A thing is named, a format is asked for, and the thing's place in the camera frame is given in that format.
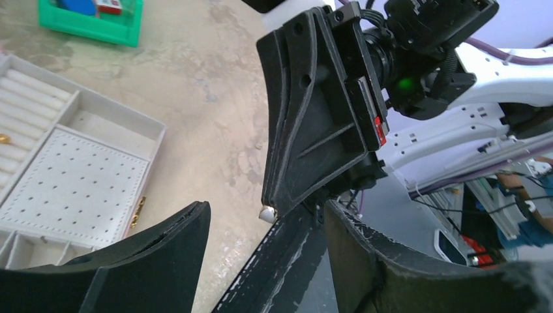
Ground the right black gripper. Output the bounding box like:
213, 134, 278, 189
256, 1, 499, 217

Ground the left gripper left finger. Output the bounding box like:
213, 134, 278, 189
1, 201, 211, 312

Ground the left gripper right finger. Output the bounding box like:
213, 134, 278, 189
324, 200, 552, 312

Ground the pink jewelry box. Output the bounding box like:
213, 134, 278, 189
1, 53, 166, 270

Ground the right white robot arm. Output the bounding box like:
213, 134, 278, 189
248, 1, 552, 218

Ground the smartphone on table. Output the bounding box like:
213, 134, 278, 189
433, 229, 468, 266

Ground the person in blue shirt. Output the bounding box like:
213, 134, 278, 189
496, 156, 552, 249

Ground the green plastic bin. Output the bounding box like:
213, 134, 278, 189
37, 1, 144, 48

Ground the red white small box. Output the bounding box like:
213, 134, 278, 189
95, 0, 123, 16

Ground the blue box in bin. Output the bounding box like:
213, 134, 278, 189
56, 0, 97, 16

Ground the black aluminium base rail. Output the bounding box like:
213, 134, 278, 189
213, 205, 327, 312

